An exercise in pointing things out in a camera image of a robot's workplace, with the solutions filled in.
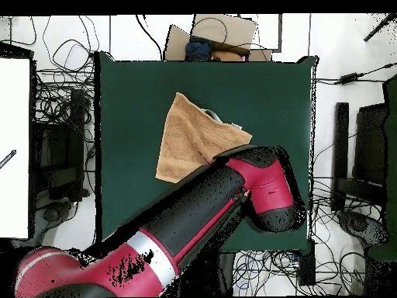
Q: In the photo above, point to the tan terry towel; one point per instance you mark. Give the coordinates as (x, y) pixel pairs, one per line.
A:
(192, 139)

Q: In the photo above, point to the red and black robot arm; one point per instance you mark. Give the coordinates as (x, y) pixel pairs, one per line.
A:
(192, 211)

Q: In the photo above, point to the dark green table cloth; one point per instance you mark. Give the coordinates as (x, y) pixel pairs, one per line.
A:
(130, 108)

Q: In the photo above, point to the orange cloth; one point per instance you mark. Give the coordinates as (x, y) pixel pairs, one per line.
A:
(226, 56)

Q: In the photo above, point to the dark blue cloth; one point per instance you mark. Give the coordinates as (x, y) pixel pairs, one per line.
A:
(198, 49)

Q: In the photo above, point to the brown cardboard box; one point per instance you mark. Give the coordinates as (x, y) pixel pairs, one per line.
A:
(235, 31)

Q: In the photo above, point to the black upright bar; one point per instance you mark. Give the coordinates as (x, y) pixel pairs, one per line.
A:
(340, 149)

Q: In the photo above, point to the black power strip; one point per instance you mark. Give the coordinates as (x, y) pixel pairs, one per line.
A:
(307, 264)

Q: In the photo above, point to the grey curved stand foot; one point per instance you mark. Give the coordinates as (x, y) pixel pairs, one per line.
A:
(49, 217)

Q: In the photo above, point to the black stand foot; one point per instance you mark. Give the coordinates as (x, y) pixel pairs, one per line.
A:
(359, 225)

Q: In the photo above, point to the black chair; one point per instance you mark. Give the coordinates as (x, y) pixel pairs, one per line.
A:
(370, 146)

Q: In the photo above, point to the black power adaptor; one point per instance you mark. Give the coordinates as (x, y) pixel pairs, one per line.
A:
(349, 78)

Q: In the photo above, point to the black pen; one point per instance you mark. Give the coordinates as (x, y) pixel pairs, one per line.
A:
(7, 159)

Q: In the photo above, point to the dark green cloth cover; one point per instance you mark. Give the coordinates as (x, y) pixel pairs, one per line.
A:
(391, 155)

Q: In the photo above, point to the black rod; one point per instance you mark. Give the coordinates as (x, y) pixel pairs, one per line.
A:
(380, 28)

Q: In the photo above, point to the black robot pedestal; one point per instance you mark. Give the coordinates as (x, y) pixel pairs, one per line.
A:
(226, 273)

